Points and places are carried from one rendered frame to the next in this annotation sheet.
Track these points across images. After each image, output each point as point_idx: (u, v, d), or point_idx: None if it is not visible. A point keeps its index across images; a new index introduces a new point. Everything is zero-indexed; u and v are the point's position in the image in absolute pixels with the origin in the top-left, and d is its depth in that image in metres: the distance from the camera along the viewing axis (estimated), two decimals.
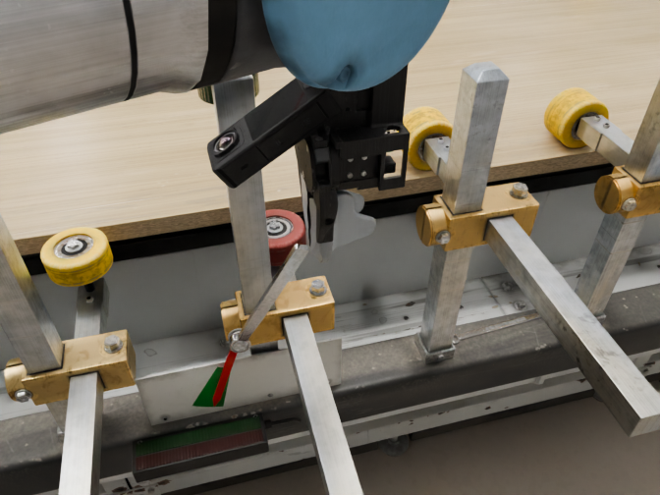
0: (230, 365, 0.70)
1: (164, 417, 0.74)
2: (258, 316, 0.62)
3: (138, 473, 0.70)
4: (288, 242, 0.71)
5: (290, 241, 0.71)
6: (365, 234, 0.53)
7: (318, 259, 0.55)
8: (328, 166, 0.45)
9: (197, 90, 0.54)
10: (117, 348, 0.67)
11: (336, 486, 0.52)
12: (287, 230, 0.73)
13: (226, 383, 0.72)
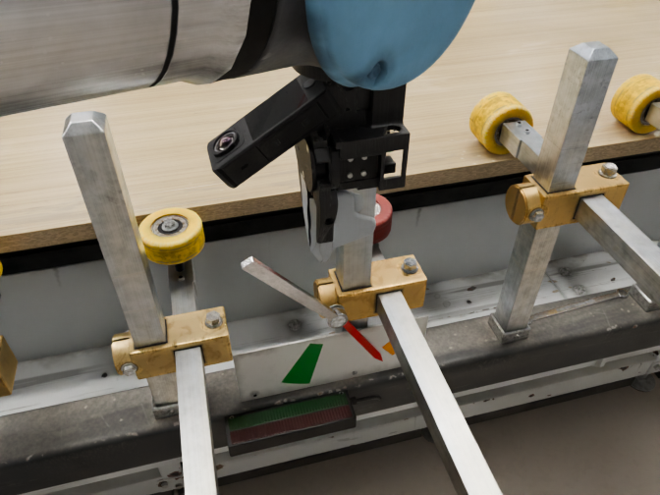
0: (356, 332, 0.73)
1: (254, 394, 0.76)
2: (311, 303, 0.63)
3: (234, 448, 0.72)
4: (378, 221, 0.73)
5: (380, 220, 0.73)
6: (365, 234, 0.53)
7: (318, 259, 0.55)
8: (328, 166, 0.45)
9: None
10: (218, 323, 0.68)
11: (457, 451, 0.54)
12: (374, 210, 0.75)
13: (369, 343, 0.75)
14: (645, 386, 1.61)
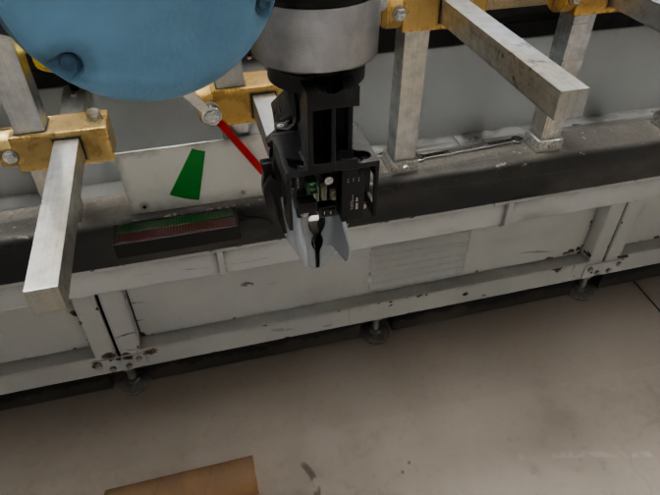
0: (236, 138, 0.76)
1: (143, 205, 0.79)
2: None
3: (118, 247, 0.75)
4: None
5: None
6: (303, 261, 0.50)
7: (307, 257, 0.55)
8: (273, 152, 0.47)
9: None
10: (97, 118, 0.72)
11: None
12: None
13: (251, 154, 0.78)
14: (583, 295, 1.64)
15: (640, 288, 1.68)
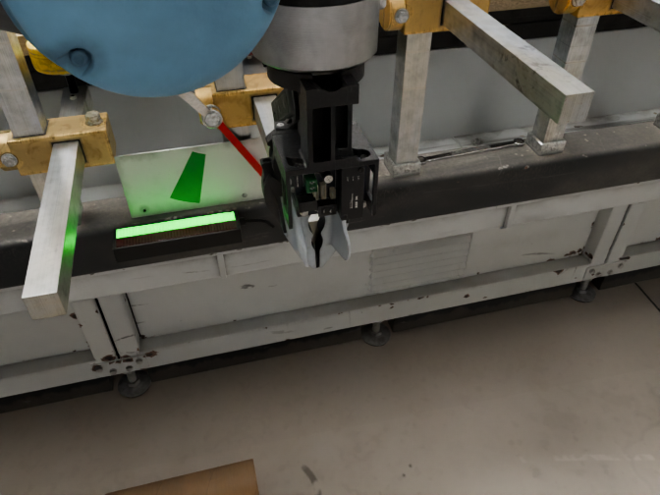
0: (236, 140, 0.75)
1: (143, 208, 0.79)
2: None
3: (118, 250, 0.75)
4: None
5: None
6: (303, 261, 0.50)
7: (307, 257, 0.55)
8: (273, 151, 0.47)
9: None
10: (97, 121, 0.71)
11: None
12: None
13: (252, 157, 0.78)
14: (585, 297, 1.64)
15: (642, 290, 1.67)
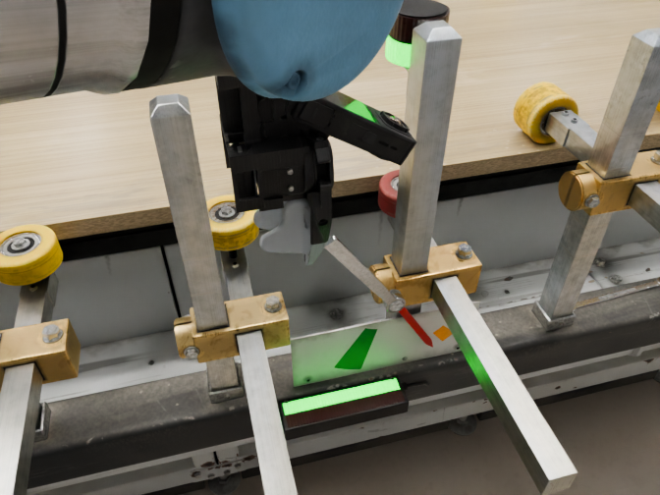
0: (410, 317, 0.74)
1: (307, 378, 0.77)
2: (376, 286, 0.64)
3: (290, 431, 0.73)
4: None
5: None
6: (264, 223, 0.54)
7: None
8: None
9: (388, 54, 0.57)
10: (278, 307, 0.69)
11: (513, 403, 0.57)
12: None
13: (421, 329, 0.76)
14: None
15: None
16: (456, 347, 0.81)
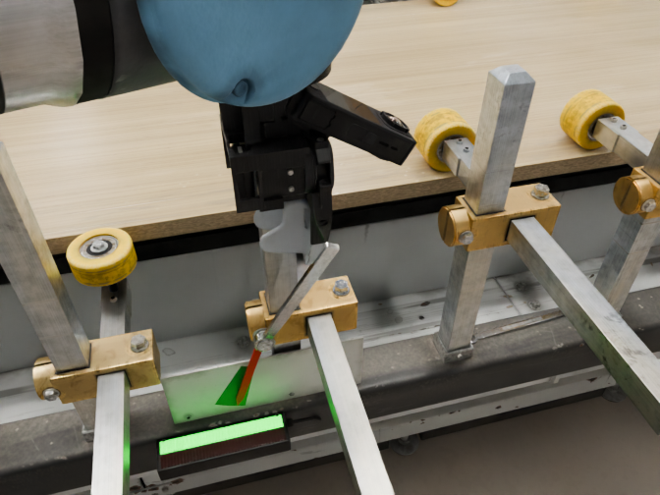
0: (254, 364, 0.71)
1: (188, 415, 0.75)
2: (286, 314, 0.63)
3: (163, 471, 0.71)
4: None
5: None
6: (264, 223, 0.54)
7: None
8: None
9: None
10: (143, 347, 0.67)
11: (357, 454, 0.55)
12: None
13: (249, 382, 0.73)
14: (616, 396, 1.60)
15: None
16: None
